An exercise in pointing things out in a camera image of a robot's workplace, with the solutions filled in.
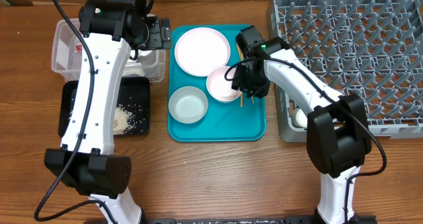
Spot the pink bowl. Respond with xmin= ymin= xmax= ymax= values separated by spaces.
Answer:
xmin=206 ymin=66 xmax=242 ymax=103

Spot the white napkin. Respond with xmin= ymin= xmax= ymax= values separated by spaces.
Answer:
xmin=122 ymin=50 xmax=156 ymax=77

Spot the small white cup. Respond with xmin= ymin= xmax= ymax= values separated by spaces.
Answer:
xmin=293 ymin=108 xmax=307 ymax=129

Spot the grey bowl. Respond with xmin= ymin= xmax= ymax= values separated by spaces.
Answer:
xmin=168 ymin=86 xmax=208 ymax=124

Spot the rice pile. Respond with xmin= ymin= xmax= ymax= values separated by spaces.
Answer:
xmin=113 ymin=96 xmax=150 ymax=135

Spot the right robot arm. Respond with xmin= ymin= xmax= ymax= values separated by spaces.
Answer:
xmin=230 ymin=26 xmax=376 ymax=223

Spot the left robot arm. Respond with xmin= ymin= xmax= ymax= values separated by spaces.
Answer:
xmin=44 ymin=0 xmax=172 ymax=223

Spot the grey dishwasher rack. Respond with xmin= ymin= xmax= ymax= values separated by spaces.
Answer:
xmin=268 ymin=0 xmax=422 ymax=139

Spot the wooden chopstick right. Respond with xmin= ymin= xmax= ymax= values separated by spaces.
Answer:
xmin=237 ymin=47 xmax=244 ymax=108

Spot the pink plate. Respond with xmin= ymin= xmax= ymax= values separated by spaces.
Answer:
xmin=174 ymin=27 xmax=231 ymax=77

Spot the teal serving tray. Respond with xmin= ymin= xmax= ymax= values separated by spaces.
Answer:
xmin=167 ymin=24 xmax=267 ymax=143

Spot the black tray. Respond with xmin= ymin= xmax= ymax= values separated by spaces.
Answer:
xmin=58 ymin=77 xmax=150 ymax=137

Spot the clear plastic bin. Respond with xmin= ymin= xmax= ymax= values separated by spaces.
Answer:
xmin=52 ymin=19 xmax=166 ymax=83

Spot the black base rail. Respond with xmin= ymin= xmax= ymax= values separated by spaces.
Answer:
xmin=84 ymin=213 xmax=377 ymax=224

